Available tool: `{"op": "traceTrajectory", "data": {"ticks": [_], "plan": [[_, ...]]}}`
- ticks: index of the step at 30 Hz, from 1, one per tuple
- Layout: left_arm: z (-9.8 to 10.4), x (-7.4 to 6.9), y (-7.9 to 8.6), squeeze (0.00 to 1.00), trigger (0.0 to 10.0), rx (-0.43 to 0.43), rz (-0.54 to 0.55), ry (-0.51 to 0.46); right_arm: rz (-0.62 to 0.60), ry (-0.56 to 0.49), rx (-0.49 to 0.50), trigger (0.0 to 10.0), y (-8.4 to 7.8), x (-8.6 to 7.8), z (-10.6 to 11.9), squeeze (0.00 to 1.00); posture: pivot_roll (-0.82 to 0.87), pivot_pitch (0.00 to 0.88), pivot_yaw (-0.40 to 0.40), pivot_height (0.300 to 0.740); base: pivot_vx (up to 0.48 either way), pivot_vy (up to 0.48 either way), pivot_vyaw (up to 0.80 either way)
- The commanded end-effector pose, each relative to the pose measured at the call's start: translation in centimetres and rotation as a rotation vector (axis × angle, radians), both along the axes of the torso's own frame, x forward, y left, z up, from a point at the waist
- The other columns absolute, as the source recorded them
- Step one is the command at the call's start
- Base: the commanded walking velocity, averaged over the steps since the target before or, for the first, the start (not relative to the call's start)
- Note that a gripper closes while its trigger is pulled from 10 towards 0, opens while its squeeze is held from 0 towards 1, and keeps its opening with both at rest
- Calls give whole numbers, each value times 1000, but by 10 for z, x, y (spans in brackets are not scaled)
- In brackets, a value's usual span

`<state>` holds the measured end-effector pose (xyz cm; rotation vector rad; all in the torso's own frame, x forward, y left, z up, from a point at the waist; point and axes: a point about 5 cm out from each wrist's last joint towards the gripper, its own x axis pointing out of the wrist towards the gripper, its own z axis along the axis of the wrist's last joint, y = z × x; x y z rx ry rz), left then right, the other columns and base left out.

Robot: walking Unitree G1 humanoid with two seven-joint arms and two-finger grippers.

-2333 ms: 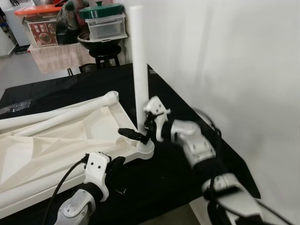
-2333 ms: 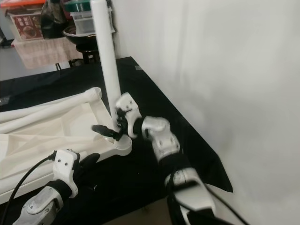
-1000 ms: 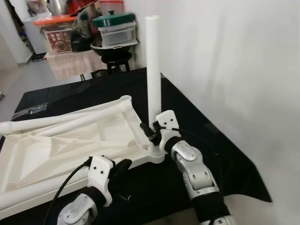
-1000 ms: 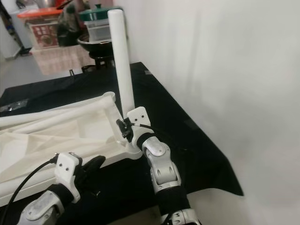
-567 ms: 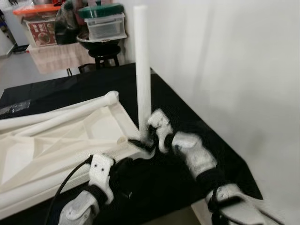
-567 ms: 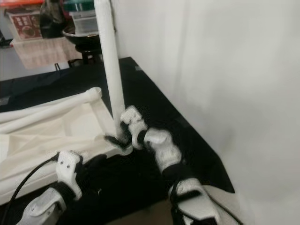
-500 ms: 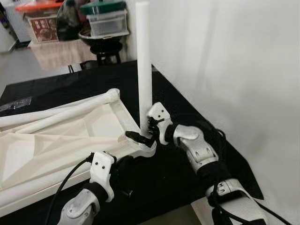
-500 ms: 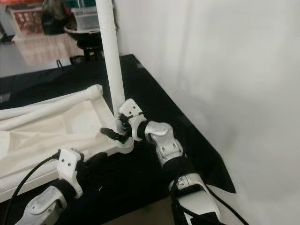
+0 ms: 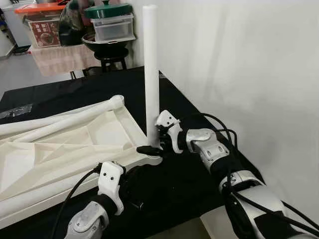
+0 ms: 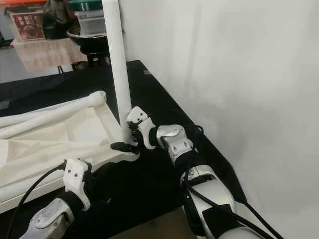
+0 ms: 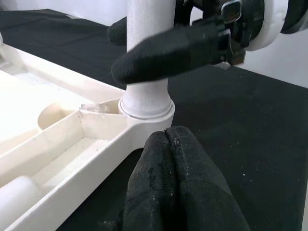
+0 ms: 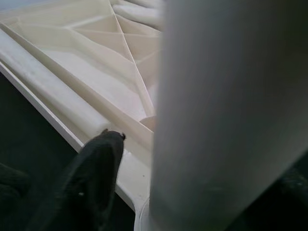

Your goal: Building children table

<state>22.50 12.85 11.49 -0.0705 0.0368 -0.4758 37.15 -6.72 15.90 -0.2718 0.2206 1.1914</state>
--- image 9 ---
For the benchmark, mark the clear tape piece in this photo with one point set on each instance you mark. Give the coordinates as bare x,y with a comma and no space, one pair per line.
162,75

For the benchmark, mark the white plastic children table top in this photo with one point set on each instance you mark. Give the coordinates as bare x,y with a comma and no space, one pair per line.
65,159

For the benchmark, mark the red print carton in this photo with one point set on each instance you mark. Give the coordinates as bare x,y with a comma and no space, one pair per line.
45,34

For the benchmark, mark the small black floor object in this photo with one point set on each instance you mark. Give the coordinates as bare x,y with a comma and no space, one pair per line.
22,50

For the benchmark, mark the beige table cover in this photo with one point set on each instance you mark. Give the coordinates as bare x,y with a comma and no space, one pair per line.
60,62

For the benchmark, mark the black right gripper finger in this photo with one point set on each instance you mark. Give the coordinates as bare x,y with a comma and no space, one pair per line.
148,150

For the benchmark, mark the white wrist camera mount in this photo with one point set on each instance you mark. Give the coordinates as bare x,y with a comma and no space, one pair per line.
167,118
110,181

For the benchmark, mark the black stool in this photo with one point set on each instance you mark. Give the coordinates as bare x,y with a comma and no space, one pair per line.
112,59

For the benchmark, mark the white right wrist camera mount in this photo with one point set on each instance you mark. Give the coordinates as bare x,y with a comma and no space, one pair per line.
167,118

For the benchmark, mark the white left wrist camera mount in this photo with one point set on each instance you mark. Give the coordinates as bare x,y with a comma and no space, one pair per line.
110,181

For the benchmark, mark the black bag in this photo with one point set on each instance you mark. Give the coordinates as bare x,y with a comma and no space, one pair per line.
74,27

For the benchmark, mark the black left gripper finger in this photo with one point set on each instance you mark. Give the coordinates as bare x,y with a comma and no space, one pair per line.
139,173

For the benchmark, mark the black tablecloth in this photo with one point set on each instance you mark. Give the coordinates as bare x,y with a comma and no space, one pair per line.
75,87

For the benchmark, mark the dark green plastic lid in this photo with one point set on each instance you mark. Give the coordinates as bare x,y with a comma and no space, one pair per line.
107,11

